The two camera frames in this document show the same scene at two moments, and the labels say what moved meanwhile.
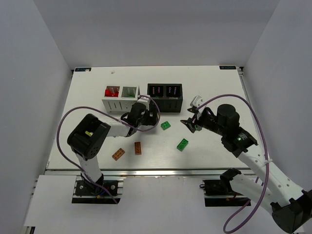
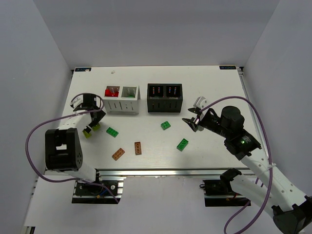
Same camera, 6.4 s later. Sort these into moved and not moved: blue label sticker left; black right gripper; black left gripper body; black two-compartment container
Moved: black left gripper body
Not moved: black right gripper; blue label sticker left; black two-compartment container
